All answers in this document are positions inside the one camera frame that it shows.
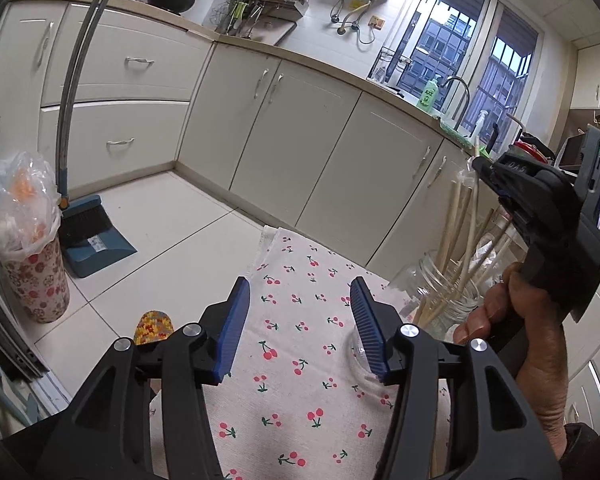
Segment person's right forearm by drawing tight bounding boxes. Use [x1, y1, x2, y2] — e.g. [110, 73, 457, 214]
[515, 325, 600, 480]

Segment hanging clear plastic bag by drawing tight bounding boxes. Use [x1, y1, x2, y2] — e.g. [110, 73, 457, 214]
[452, 165, 478, 191]

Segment white spray bottle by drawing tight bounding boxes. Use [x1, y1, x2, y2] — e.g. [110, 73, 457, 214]
[470, 110, 487, 148]

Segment clear glass jar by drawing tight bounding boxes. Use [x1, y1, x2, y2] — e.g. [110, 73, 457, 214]
[347, 232, 513, 401]

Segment white upper kitchen cabinets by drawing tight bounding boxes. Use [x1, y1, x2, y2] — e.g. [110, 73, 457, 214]
[570, 45, 600, 111]

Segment yellow floral slipper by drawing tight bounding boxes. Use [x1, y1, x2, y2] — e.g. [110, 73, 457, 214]
[134, 310, 175, 346]

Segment clear plastic bin liner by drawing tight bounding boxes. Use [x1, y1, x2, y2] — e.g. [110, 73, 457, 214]
[0, 150, 63, 263]

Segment white kitchen base cabinets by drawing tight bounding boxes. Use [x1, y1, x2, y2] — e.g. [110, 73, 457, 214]
[0, 0, 600, 441]

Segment kitchen window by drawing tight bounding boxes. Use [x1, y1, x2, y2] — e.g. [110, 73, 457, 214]
[380, 0, 546, 131]

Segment stack of pots and pans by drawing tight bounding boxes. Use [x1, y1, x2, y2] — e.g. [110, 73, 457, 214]
[510, 115, 556, 163]

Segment black wire sink caddy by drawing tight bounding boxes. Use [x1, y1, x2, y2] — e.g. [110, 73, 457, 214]
[370, 47, 411, 83]

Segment chrome kitchen faucet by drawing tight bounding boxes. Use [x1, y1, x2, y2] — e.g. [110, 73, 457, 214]
[442, 76, 473, 131]

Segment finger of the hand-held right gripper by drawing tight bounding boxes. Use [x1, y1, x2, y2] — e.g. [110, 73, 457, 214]
[472, 154, 510, 192]
[495, 187, 529, 242]

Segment hanging chopping board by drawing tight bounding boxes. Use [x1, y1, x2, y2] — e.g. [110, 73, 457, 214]
[265, 17, 301, 46]

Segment green dish cloth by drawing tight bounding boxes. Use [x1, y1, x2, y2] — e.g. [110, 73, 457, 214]
[440, 117, 468, 141]

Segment bunch of wooden chopsticks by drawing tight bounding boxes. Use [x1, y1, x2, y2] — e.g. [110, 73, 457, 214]
[415, 180, 513, 331]

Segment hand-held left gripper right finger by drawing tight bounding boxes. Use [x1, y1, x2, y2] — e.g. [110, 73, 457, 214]
[349, 276, 563, 480]

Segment person's right hand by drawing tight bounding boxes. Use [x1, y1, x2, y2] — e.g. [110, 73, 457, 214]
[452, 262, 568, 366]

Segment blue dustpan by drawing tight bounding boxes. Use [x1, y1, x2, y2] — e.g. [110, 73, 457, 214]
[60, 195, 138, 278]

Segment single pale bamboo chopstick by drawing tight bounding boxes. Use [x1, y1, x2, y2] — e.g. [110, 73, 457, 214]
[462, 142, 482, 266]

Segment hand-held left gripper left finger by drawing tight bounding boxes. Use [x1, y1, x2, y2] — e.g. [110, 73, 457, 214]
[42, 276, 252, 480]

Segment water heater hoses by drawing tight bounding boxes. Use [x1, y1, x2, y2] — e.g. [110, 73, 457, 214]
[330, 0, 381, 51]

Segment cherry print tablecloth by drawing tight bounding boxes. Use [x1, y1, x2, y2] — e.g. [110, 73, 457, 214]
[150, 225, 453, 480]

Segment blue dustpan and broom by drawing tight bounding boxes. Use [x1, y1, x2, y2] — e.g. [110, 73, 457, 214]
[55, 0, 131, 248]

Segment green dish soap bottle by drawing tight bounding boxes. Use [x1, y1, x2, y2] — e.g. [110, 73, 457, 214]
[417, 76, 440, 111]

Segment hanging kitchen utensils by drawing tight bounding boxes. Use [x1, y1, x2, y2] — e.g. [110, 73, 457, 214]
[212, 0, 266, 40]

